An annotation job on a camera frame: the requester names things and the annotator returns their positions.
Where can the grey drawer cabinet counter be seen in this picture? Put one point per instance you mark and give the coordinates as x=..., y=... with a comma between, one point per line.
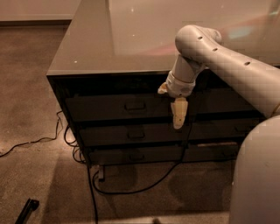
x=127, y=47

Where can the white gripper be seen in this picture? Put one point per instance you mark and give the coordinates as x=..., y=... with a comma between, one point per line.
x=180, y=87

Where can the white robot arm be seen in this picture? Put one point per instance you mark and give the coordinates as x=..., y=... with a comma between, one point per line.
x=255, y=197

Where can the black bar on floor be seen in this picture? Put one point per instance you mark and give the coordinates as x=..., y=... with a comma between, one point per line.
x=30, y=206

